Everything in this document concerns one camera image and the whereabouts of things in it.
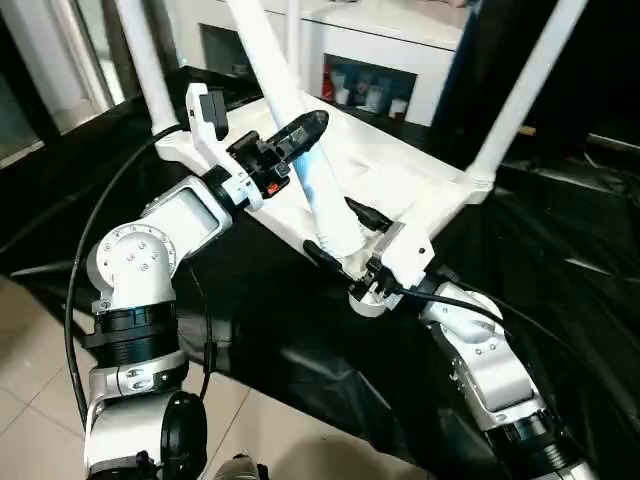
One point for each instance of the white plastic table leg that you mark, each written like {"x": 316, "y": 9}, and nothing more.
{"x": 525, "y": 90}
{"x": 295, "y": 120}
{"x": 148, "y": 65}
{"x": 294, "y": 40}

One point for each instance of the white plastic table top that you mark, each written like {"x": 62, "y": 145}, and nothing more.
{"x": 420, "y": 180}

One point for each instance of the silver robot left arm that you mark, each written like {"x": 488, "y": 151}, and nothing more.
{"x": 150, "y": 270}

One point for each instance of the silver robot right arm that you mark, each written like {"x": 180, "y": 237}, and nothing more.
{"x": 480, "y": 360}

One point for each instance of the white glass-door cabinet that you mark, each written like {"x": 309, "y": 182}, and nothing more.
{"x": 370, "y": 50}

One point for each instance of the black work mat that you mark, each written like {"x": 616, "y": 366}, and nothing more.
{"x": 560, "y": 270}

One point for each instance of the black backdrop cloth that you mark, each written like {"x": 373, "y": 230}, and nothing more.
{"x": 600, "y": 70}

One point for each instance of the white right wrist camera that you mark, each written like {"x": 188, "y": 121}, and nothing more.
{"x": 405, "y": 255}

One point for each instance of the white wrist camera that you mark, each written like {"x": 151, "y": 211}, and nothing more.
{"x": 405, "y": 255}
{"x": 215, "y": 130}

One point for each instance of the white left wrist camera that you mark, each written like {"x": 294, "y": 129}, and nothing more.
{"x": 215, "y": 130}

